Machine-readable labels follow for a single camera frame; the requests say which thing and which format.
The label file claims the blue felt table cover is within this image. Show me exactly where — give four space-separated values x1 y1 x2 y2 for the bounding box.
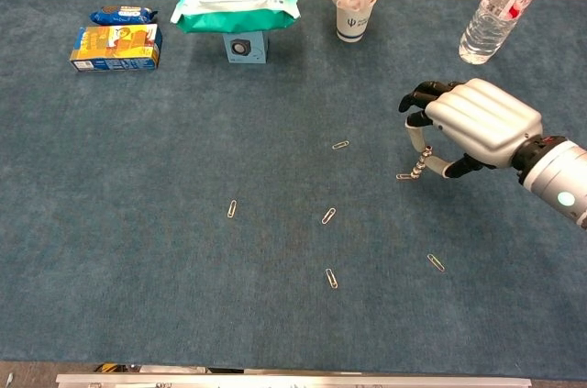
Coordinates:
0 0 587 381

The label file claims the white paper cup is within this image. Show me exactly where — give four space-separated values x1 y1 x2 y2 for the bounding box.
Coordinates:
335 0 378 44

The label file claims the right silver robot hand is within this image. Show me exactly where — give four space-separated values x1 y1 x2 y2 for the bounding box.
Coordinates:
397 78 544 180

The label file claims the aluminium profile rail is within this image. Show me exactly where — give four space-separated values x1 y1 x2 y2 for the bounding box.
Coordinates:
55 372 533 388

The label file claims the clear plastic water bottle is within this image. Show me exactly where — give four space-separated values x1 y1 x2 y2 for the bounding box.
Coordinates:
459 0 554 66

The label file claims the green wet wipes pack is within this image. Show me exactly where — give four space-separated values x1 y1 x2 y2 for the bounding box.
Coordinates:
170 0 302 35

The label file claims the yellow and blue carton box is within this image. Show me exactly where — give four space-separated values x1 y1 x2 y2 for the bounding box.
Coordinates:
69 23 163 73

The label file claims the light blue speaker box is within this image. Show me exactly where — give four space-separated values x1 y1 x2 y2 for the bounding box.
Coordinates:
223 30 270 65

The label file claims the blue cookie packet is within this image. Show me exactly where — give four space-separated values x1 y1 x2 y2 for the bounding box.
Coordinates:
89 5 159 26

